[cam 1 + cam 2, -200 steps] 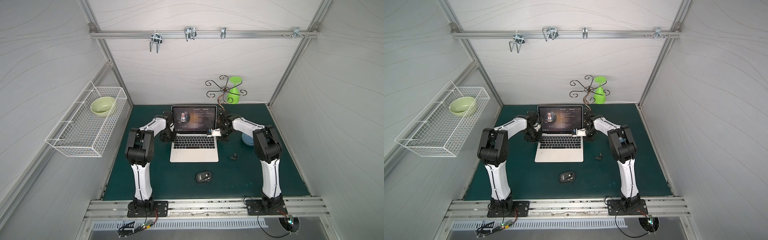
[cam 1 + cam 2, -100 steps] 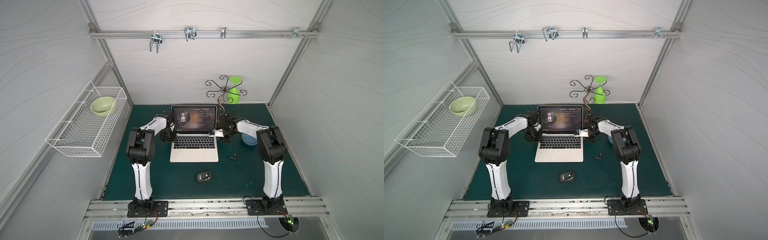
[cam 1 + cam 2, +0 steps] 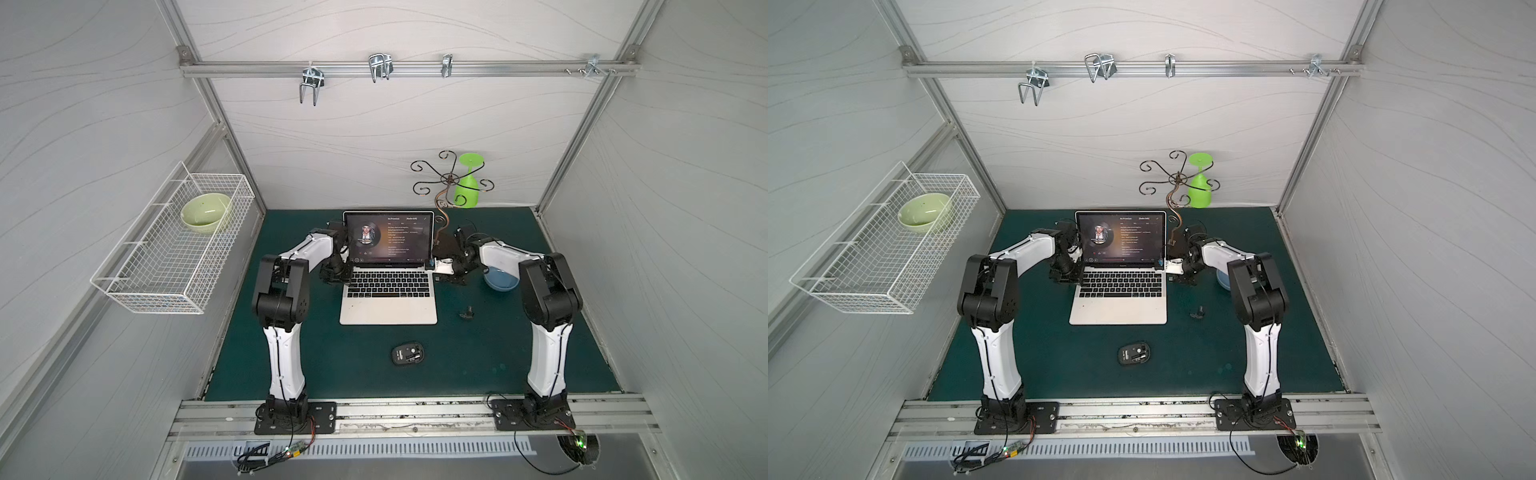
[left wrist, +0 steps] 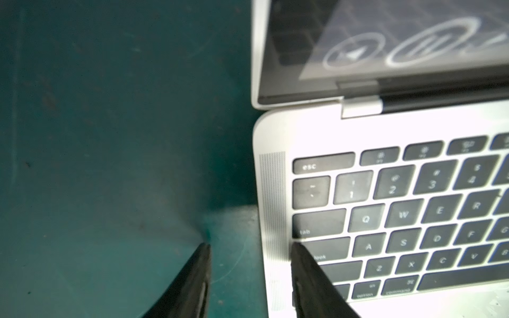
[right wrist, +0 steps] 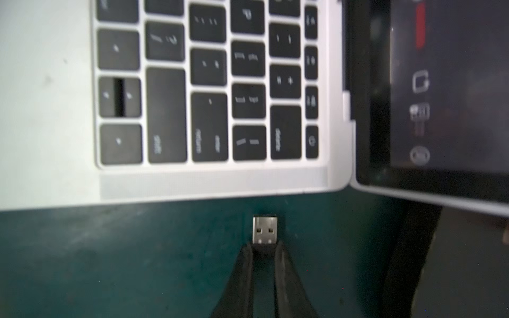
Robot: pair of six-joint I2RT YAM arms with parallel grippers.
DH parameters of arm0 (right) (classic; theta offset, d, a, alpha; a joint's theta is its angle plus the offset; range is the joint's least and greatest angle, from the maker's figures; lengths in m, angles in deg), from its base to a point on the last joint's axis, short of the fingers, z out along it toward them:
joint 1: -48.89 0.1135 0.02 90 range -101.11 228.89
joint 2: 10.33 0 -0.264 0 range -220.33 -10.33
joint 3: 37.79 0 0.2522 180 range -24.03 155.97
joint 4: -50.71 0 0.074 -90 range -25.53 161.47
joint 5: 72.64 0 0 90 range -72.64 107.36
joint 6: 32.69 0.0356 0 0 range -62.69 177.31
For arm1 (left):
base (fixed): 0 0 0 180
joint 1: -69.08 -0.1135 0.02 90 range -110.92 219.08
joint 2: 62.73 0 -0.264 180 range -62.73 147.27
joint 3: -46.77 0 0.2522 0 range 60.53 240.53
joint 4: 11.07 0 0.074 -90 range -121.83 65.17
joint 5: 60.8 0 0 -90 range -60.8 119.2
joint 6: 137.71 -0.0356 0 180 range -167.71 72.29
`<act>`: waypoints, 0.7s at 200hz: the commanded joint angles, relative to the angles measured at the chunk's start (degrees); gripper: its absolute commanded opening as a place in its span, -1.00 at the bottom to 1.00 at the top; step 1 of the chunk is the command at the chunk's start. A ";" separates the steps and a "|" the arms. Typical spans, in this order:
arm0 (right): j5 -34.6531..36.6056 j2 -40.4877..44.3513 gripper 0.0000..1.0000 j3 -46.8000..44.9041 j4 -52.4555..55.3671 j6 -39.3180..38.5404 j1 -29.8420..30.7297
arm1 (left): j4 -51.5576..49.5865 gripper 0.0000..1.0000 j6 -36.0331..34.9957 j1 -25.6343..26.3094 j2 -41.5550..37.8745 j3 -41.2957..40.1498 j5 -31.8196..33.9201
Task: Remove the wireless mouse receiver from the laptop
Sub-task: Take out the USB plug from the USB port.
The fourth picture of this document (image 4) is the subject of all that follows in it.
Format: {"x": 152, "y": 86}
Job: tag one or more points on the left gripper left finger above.
{"x": 188, "y": 294}

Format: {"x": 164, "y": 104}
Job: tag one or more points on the silver laptop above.
{"x": 383, "y": 149}

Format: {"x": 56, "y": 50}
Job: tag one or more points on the green table mat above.
{"x": 126, "y": 141}

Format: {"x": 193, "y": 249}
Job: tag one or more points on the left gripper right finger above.
{"x": 313, "y": 293}

